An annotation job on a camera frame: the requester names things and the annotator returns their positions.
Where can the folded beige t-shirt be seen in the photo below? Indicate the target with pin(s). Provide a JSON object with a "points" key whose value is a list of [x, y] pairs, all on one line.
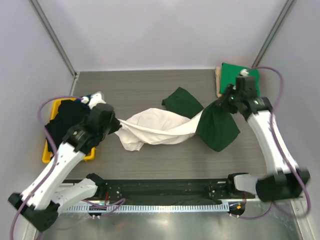
{"points": [[218, 84]]}

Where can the aluminium corner post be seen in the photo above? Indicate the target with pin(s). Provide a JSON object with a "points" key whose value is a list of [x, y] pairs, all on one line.
{"points": [[52, 35], [279, 21]]}

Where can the right aluminium corner post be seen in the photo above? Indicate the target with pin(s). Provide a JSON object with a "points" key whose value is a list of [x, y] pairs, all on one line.
{"points": [[279, 21]]}

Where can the left aluminium corner post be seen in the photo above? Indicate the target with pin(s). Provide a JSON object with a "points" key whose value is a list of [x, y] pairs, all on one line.
{"points": [[52, 35]]}

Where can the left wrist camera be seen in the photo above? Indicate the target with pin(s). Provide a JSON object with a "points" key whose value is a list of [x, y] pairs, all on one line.
{"points": [[95, 99]]}

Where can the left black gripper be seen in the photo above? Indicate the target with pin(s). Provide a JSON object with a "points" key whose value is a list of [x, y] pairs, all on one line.
{"points": [[116, 126]]}

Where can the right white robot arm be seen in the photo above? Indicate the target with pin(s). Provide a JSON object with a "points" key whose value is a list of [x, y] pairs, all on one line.
{"points": [[281, 182]]}

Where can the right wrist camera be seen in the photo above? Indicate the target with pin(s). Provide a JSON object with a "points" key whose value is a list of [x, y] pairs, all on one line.
{"points": [[244, 73]]}

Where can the folded bright green t-shirt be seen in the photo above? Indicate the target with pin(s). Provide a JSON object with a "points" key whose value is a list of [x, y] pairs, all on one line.
{"points": [[229, 72]]}

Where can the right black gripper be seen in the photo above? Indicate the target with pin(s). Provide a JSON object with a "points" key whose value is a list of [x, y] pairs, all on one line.
{"points": [[223, 103]]}

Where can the blue garment in bin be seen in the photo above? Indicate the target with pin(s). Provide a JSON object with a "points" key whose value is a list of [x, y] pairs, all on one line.
{"points": [[84, 100]]}

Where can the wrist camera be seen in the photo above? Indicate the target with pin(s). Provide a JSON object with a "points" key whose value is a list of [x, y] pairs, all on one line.
{"points": [[244, 73], [95, 99]]}

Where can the white and green raglan t-shirt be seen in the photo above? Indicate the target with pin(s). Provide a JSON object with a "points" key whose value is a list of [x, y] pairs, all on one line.
{"points": [[181, 118]]}

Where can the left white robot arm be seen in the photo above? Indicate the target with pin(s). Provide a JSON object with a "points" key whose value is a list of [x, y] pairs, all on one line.
{"points": [[40, 203]]}

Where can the slotted cable duct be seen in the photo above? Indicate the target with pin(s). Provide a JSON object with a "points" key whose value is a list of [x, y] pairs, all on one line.
{"points": [[83, 207]]}

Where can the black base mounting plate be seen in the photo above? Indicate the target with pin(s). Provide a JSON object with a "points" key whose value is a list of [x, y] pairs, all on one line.
{"points": [[170, 192]]}

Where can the black t-shirt in bin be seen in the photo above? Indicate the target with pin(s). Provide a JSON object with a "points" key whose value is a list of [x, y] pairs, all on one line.
{"points": [[69, 113]]}

